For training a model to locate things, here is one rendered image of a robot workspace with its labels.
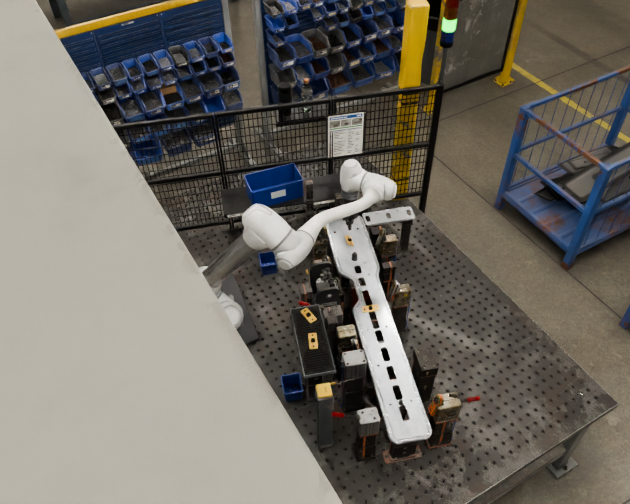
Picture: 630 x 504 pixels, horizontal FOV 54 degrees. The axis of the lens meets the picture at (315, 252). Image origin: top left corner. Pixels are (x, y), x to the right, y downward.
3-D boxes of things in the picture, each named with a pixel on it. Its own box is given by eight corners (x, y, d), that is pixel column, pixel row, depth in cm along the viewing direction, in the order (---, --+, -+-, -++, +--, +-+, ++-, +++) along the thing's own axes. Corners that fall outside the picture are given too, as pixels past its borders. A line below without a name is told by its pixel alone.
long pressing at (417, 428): (440, 436, 263) (440, 435, 262) (388, 446, 260) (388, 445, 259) (361, 214, 355) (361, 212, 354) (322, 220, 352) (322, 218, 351)
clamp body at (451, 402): (456, 446, 290) (468, 407, 264) (425, 452, 289) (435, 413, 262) (448, 425, 298) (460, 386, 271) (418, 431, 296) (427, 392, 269)
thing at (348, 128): (363, 154, 367) (366, 110, 345) (326, 159, 365) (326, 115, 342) (363, 152, 369) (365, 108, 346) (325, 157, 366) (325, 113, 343)
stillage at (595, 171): (602, 158, 539) (642, 59, 470) (679, 213, 491) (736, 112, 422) (493, 206, 501) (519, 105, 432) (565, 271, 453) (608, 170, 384)
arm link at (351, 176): (336, 190, 309) (360, 198, 304) (336, 165, 297) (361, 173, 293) (345, 177, 315) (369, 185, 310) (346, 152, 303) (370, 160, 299)
